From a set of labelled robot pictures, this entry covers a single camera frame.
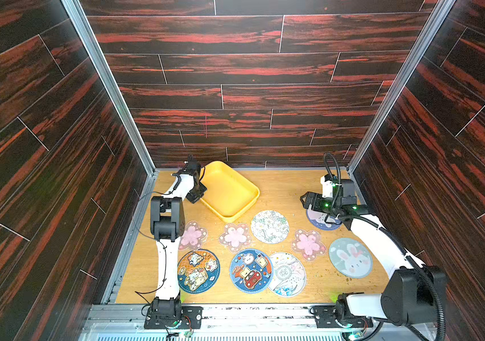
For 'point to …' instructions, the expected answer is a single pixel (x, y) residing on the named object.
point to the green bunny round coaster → (351, 257)
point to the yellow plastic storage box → (228, 194)
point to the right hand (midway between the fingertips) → (315, 198)
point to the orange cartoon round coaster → (198, 271)
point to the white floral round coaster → (269, 226)
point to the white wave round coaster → (289, 274)
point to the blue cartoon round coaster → (251, 271)
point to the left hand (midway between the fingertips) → (203, 195)
